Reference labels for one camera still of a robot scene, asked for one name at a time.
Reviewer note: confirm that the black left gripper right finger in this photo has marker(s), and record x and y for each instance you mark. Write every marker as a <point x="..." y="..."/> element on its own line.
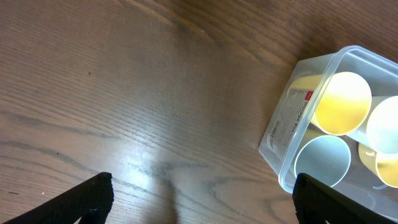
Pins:
<point x="318" y="203"/>

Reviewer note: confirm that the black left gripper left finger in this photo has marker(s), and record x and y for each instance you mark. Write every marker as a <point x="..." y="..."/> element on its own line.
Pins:
<point x="89" y="202"/>

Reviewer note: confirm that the grey plastic cup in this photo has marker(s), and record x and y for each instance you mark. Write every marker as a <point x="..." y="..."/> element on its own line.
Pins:
<point x="325" y="158"/>

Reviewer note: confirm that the white plastic cup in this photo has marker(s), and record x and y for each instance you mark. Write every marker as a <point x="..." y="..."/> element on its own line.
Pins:
<point x="379" y="129"/>

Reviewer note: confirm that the yellow plastic cup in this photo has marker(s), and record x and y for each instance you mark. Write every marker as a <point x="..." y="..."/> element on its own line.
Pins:
<point x="344" y="105"/>

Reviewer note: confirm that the clear plastic container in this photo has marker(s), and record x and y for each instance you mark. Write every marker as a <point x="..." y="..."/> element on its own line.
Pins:
<point x="290" y="123"/>

